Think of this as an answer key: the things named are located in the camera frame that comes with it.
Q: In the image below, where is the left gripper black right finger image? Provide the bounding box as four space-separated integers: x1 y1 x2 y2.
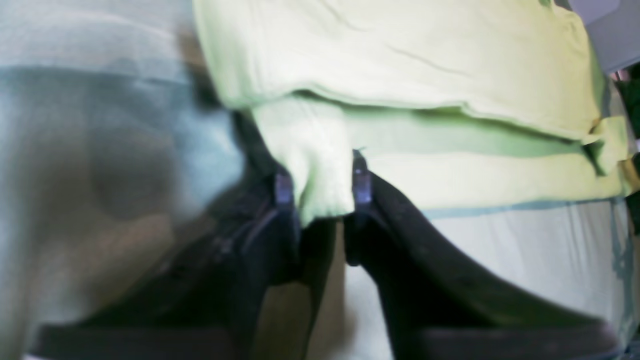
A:
343 150 622 360

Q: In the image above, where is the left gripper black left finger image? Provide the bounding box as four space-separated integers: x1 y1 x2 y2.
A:
30 170 300 360

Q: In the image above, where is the light yellow-green T-shirt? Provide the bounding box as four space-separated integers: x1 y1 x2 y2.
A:
193 0 639 225

